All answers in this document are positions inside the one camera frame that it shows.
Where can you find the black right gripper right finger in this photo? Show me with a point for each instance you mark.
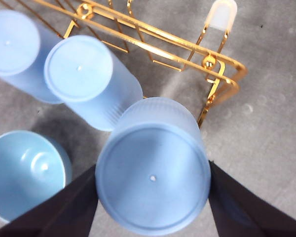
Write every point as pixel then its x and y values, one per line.
pixel 249 217

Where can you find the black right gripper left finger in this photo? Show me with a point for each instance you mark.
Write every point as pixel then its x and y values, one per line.
pixel 59 214

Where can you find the blue ribbed plastic cup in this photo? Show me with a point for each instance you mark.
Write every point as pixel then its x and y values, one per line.
pixel 153 177
pixel 12 42
pixel 79 69

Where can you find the light blue ribbed bowl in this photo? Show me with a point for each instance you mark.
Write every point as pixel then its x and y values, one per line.
pixel 22 172

